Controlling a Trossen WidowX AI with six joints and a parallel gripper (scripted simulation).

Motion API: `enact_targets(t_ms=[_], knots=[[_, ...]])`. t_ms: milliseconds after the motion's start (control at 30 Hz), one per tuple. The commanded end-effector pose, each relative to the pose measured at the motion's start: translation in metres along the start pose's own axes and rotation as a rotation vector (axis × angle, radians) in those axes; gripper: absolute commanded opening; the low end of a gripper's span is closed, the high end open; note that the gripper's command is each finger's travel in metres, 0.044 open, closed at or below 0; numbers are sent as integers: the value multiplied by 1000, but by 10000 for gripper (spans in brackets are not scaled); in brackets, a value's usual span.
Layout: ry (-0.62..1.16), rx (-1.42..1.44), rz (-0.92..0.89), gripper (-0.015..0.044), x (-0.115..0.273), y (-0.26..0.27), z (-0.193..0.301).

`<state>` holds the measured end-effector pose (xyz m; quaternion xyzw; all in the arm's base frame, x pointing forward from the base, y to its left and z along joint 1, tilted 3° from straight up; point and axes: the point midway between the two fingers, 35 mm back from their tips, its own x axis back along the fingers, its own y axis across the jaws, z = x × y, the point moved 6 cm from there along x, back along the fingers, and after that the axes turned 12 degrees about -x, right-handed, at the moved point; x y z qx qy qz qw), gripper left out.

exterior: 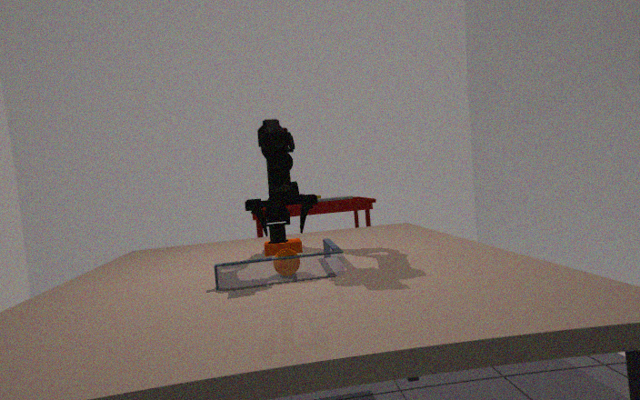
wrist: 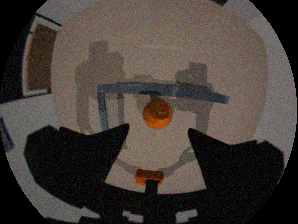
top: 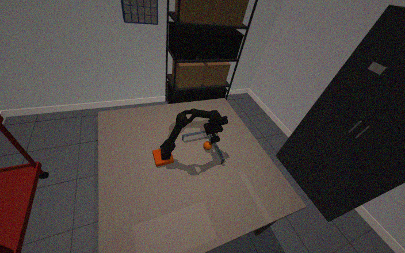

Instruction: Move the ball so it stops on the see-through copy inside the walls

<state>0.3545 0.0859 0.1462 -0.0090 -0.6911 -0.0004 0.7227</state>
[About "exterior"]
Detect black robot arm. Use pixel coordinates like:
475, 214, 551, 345
258, 119, 299, 244

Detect low clear corner walls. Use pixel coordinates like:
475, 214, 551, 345
215, 253, 345, 290

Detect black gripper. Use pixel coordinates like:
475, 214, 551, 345
245, 175, 318, 236

